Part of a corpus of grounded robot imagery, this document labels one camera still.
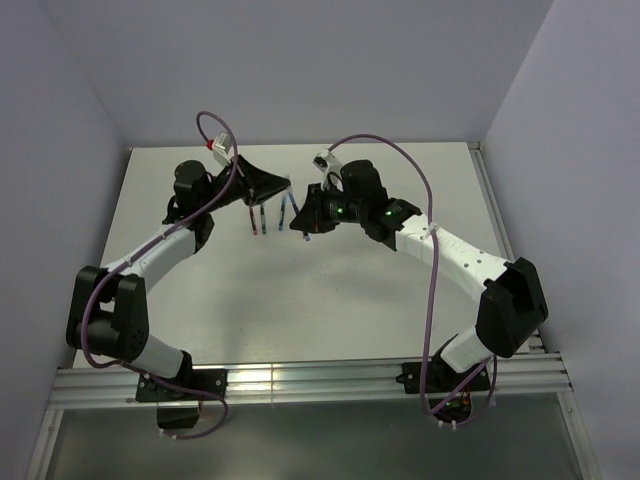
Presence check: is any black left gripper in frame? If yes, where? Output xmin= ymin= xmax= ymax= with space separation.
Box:
xmin=200 ymin=155 xmax=291 ymax=214

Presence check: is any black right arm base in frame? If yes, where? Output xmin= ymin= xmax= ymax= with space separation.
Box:
xmin=394 ymin=360 xmax=494 ymax=424

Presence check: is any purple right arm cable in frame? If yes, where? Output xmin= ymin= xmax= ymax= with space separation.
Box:
xmin=327 ymin=133 xmax=499 ymax=427

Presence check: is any aluminium side rail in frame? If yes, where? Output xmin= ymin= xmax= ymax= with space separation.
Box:
xmin=467 ymin=142 xmax=548 ymax=357

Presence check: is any dark blue capped pen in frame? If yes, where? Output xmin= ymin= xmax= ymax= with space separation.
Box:
xmin=287 ymin=186 xmax=311 ymax=242

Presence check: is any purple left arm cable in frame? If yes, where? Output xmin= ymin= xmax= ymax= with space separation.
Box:
xmin=80 ymin=110 xmax=239 ymax=440

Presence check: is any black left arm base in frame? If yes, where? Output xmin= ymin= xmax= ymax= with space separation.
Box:
xmin=134 ymin=368 xmax=229 ymax=440

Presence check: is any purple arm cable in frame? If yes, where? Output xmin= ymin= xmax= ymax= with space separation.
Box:
xmin=327 ymin=133 xmax=499 ymax=427
xmin=80 ymin=110 xmax=239 ymax=440

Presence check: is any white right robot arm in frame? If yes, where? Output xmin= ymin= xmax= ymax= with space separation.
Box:
xmin=290 ymin=153 xmax=549 ymax=390

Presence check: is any green capped pen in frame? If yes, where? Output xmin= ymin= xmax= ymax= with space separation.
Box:
xmin=259 ymin=203 xmax=267 ymax=235

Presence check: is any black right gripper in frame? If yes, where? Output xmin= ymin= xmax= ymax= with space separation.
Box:
xmin=290 ymin=181 xmax=367 ymax=233

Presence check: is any aluminium front rail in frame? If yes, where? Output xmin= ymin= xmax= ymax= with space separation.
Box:
xmin=46 ymin=353 xmax=572 ymax=410

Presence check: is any light blue pen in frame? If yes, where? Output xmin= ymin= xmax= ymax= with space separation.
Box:
xmin=278 ymin=194 xmax=289 ymax=231

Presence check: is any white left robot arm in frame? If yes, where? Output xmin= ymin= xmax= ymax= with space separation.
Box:
xmin=66 ymin=156 xmax=291 ymax=399

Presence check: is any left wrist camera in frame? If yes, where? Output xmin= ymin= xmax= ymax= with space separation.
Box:
xmin=206 ymin=132 xmax=233 ymax=167

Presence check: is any magenta pen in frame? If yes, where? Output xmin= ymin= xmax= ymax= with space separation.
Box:
xmin=248 ymin=206 xmax=259 ymax=236

